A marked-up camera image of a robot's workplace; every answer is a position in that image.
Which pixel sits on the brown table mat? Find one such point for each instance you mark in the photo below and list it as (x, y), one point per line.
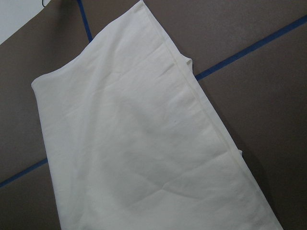
(249, 56)

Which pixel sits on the cream long-sleeve cat shirt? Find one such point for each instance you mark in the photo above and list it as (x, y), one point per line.
(133, 143)

